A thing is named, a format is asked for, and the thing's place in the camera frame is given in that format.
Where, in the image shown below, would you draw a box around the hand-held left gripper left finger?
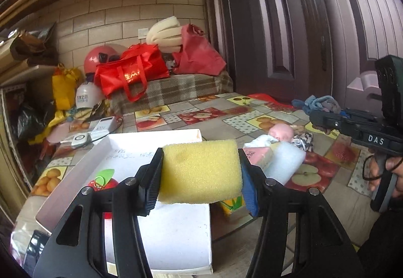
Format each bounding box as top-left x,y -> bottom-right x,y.
33,147 -> 165,278

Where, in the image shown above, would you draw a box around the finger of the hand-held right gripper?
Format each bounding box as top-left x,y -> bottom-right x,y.
309,109 -> 348,137

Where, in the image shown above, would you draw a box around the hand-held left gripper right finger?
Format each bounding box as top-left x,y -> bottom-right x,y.
238,149 -> 366,278

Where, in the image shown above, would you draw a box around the pink soap box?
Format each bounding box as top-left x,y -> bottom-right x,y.
243,146 -> 274,169

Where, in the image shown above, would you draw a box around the yellow scouring sponge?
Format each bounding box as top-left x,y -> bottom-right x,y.
157,139 -> 244,205

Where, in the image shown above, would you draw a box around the white cardboard box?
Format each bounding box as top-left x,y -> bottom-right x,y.
35,129 -> 213,275

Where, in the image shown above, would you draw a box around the person's right forearm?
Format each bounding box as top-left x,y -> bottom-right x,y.
356,198 -> 403,278

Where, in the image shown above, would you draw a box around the person's right hand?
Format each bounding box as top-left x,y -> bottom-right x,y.
368,153 -> 403,200

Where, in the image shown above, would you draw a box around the grey cloth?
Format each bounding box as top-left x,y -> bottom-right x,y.
319,98 -> 341,115

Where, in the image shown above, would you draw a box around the yellow green juice pack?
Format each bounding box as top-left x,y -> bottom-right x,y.
219,195 -> 247,223

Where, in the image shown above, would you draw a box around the blue cloth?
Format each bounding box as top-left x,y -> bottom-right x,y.
292,95 -> 326,111

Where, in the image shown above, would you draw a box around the black white checked cloth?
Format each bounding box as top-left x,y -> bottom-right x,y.
291,131 -> 314,152

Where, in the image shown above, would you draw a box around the red apple plush toy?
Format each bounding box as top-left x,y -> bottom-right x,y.
87,169 -> 119,220

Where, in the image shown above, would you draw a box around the baby doll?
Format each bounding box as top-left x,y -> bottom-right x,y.
244,123 -> 295,149

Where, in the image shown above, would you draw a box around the white foam roll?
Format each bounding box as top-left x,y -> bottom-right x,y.
264,141 -> 307,186

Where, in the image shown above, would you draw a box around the silver door lever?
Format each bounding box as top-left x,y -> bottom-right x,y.
345,73 -> 382,105

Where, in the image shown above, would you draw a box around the red cloth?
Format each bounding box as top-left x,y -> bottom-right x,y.
248,93 -> 297,112

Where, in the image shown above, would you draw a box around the fruit print tablecloth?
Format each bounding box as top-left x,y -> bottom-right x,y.
13,93 -> 383,278

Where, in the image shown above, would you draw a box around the plaid blanket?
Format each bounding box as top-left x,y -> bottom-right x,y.
109,70 -> 234,115

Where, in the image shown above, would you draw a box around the purple panelled door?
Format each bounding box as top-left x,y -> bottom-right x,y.
201,0 -> 403,115

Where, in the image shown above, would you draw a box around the pink round plate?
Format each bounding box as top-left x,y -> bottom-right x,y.
46,122 -> 76,143

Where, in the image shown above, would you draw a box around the white helmet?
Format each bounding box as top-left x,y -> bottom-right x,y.
75,81 -> 106,110

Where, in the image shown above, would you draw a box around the bright red tote bag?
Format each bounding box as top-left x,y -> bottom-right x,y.
94,43 -> 171,102

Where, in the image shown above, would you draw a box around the yellow plastic sheet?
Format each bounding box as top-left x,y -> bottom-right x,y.
28,109 -> 79,144

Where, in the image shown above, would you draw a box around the yellow shopping bag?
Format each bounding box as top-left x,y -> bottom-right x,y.
52,64 -> 83,110

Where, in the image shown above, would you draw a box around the pink helmet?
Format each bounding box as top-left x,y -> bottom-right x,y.
84,44 -> 126,74

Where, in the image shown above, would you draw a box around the dark red cloth bag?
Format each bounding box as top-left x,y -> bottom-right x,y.
173,23 -> 227,75

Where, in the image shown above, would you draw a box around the black plastic bag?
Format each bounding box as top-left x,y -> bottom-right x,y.
17,102 -> 55,140

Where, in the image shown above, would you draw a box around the black smartphone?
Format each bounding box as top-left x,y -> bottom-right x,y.
23,229 -> 51,269

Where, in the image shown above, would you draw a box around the beige curtain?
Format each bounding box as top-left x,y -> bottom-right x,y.
0,89 -> 32,222

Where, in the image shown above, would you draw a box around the cream foam strips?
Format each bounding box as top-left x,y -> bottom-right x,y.
145,15 -> 185,53

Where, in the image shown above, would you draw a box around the white shelf rack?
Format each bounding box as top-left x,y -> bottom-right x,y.
0,64 -> 57,115

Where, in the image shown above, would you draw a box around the brown paper bags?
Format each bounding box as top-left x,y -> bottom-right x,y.
9,23 -> 59,66

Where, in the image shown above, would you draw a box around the black wrist cord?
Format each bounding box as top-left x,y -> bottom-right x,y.
361,155 -> 383,181

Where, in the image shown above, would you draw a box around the dark door handle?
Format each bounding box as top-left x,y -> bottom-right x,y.
320,35 -> 328,72

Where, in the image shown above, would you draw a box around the white wireless charger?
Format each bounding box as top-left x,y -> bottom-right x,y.
70,133 -> 92,149

